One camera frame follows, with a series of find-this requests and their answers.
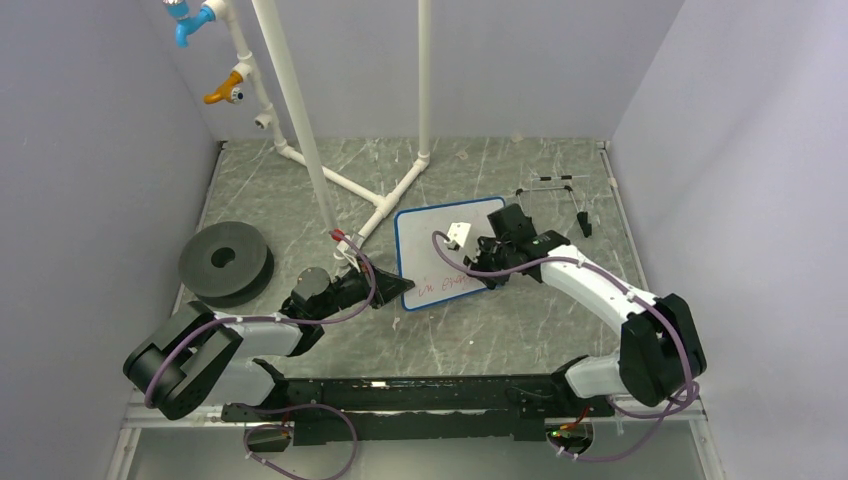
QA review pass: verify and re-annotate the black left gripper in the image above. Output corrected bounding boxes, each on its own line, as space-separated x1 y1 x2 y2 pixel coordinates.
314 254 415 322

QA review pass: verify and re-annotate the blue framed whiteboard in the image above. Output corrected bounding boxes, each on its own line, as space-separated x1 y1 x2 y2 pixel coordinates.
394 196 506 311

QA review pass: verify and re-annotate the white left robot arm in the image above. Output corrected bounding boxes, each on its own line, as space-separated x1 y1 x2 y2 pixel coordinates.
122 264 415 420

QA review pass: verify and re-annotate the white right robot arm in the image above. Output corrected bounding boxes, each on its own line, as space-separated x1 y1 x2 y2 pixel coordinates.
445 204 707 415

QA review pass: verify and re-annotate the black foam disc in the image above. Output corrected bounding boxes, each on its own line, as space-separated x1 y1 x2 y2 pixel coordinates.
178 221 275 308

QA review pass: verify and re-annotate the orange tap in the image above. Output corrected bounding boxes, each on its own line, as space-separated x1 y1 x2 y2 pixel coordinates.
203 70 244 105

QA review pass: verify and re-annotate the blue tap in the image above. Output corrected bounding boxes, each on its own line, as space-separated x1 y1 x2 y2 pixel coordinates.
162 0 217 48

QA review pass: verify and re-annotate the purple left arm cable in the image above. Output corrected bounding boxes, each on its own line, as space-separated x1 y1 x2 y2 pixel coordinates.
143 231 379 409

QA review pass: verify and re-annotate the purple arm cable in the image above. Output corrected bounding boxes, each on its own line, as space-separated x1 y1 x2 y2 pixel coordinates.
143 231 379 409
431 230 701 420

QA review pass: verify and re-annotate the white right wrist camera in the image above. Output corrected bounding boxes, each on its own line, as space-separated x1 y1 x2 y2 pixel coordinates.
444 222 472 251

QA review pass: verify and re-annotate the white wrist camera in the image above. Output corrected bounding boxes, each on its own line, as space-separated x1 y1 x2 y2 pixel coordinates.
330 229 366 271
444 222 472 251

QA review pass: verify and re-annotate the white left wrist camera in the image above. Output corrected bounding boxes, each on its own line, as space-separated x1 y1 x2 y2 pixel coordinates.
330 229 366 271

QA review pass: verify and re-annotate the black wire easel stand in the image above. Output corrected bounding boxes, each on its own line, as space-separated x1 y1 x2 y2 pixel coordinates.
514 174 593 238

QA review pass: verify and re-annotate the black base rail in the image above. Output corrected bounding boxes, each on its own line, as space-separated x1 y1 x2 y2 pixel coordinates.
221 374 613 446

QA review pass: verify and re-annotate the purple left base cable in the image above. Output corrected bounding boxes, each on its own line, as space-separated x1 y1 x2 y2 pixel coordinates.
243 406 360 480

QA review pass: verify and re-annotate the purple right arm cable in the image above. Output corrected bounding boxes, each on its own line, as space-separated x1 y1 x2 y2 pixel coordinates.
431 230 701 420

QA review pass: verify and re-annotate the aluminium extrusion rail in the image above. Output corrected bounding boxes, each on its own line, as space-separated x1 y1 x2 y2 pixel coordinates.
122 397 230 429

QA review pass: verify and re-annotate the white pvc pipe frame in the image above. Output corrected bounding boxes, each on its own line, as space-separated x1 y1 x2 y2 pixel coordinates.
205 1 418 258

